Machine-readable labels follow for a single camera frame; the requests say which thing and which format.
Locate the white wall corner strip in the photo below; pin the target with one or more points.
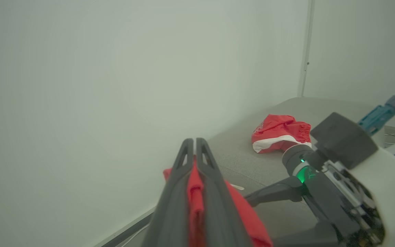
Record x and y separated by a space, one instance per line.
305 48

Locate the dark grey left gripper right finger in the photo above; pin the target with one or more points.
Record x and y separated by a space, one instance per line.
218 206

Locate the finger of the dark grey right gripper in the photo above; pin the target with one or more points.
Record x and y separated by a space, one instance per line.
276 192

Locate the teal right camera connector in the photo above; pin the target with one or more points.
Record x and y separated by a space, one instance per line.
381 115

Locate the plain red garment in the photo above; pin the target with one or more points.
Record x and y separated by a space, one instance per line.
247 214

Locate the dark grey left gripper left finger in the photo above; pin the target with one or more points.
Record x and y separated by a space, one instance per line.
171 202

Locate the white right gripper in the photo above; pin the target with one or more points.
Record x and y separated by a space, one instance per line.
389 195

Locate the red shorts with white stripe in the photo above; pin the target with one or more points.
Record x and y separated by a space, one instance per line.
276 132

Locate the dark grey baseboard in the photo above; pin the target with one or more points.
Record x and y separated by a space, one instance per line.
129 230

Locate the grey fabric sofa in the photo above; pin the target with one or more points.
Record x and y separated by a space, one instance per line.
238 154

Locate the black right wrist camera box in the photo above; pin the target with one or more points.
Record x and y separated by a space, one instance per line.
343 139

